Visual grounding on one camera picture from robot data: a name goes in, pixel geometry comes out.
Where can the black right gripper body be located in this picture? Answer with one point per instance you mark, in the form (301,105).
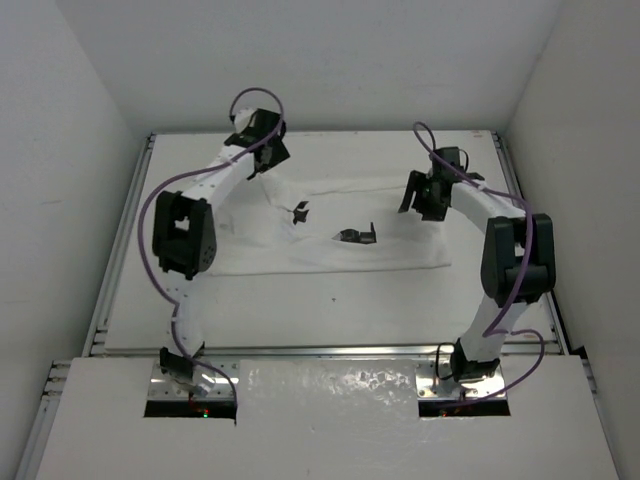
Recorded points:
(425,201)

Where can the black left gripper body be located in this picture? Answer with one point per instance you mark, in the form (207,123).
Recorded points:
(273,154)

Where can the white printed t-shirt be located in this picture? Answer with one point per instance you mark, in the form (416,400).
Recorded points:
(275,225)

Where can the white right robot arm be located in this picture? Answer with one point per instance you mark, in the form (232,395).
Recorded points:
(518,256)

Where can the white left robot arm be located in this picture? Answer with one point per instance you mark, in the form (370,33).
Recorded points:
(184,236)

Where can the white front cover panel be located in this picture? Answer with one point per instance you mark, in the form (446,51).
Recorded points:
(313,419)

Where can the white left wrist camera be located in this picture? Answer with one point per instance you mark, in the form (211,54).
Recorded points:
(243,118)

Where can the aluminium table edge rail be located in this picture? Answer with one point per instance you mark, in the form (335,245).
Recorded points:
(517,348)

